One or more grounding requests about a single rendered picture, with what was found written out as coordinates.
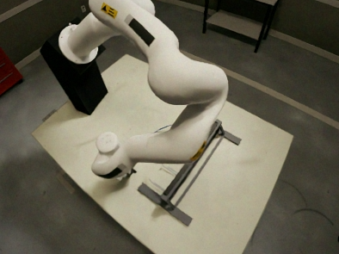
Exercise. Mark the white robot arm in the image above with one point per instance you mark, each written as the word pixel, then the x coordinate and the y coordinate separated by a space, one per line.
pixel 172 77

